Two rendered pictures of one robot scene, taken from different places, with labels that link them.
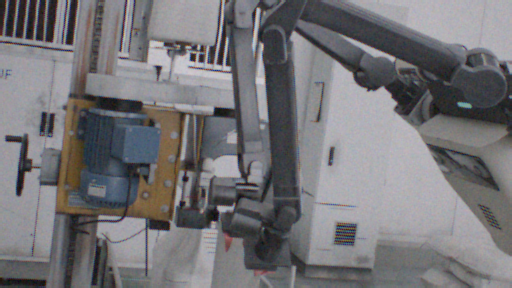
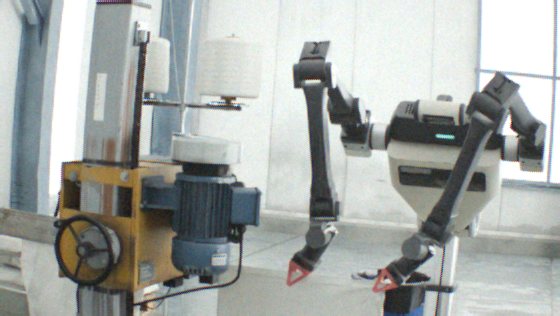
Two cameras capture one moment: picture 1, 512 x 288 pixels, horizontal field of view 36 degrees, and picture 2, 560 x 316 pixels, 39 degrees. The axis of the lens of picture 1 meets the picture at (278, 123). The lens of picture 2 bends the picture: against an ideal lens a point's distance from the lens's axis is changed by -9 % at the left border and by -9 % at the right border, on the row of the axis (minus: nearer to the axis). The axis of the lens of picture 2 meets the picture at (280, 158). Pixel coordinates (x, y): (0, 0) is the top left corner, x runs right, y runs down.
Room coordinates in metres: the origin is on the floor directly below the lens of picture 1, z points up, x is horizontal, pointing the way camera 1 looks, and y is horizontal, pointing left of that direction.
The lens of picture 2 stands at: (0.69, 2.11, 1.50)
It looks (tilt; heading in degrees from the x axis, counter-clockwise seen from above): 3 degrees down; 304
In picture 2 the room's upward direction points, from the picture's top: 4 degrees clockwise
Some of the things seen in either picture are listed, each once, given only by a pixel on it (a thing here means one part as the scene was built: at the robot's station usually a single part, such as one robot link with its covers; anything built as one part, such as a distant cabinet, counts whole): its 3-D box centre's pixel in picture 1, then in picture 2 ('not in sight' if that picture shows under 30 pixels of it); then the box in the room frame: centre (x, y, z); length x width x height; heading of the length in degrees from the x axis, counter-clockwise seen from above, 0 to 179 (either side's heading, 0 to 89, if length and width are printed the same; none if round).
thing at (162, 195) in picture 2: (100, 127); (167, 194); (2.11, 0.47, 1.27); 0.12 x 0.09 x 0.09; 106
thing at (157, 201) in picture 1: (117, 156); (125, 221); (2.28, 0.45, 1.18); 0.34 x 0.25 x 0.31; 106
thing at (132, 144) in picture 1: (135, 147); (244, 210); (1.96, 0.35, 1.25); 0.10 x 0.08 x 0.12; 131
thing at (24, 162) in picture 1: (21, 164); (83, 250); (2.19, 0.70, 1.13); 0.18 x 0.11 x 0.18; 16
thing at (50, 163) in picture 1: (49, 166); (97, 246); (2.21, 0.63, 1.14); 0.11 x 0.06 x 0.11; 16
